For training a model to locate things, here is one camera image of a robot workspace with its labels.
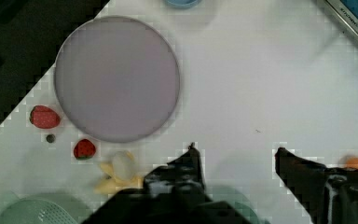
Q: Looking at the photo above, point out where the blue bowl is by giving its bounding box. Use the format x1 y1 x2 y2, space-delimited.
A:
163 0 201 8

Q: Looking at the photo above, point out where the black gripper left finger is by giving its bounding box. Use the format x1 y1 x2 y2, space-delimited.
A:
143 142 205 197

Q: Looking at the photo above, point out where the large red toy strawberry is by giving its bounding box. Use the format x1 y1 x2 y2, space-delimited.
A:
30 105 61 129

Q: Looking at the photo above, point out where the small red toy strawberry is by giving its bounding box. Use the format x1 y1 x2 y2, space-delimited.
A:
74 139 96 160

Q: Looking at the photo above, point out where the round lilac plate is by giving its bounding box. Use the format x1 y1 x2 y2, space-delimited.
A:
54 16 181 143

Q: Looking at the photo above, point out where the green perforated colander basket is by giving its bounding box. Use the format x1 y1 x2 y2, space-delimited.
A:
0 199 78 224

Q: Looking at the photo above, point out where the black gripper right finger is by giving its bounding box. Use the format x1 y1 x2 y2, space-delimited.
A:
275 147 358 224

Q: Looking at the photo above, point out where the green mug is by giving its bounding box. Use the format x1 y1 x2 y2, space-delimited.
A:
206 185 262 224

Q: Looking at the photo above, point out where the peeled toy banana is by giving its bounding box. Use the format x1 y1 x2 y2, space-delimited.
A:
94 151 143 195

